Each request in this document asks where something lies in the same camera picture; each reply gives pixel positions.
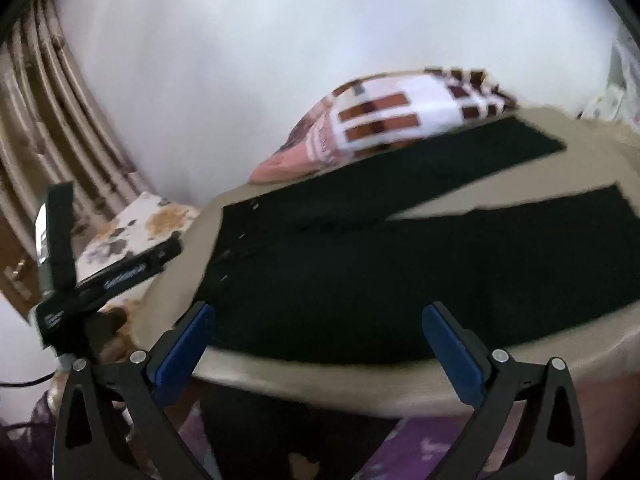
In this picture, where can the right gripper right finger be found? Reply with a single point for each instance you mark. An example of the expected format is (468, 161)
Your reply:
(526, 421)

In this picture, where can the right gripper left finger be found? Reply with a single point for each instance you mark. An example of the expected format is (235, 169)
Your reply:
(90, 440)

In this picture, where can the black pants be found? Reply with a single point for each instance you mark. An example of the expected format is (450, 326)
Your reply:
(334, 270)

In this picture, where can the floral white pillow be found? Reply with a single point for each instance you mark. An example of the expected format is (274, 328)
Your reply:
(147, 221)

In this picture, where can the purple floral floor cloth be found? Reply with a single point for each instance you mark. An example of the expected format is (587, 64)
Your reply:
(265, 438)

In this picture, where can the beige striped curtain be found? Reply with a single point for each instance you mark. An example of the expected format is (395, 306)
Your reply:
(53, 131)

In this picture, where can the white patterned crumpled cloth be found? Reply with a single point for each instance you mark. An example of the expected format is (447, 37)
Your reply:
(619, 100)

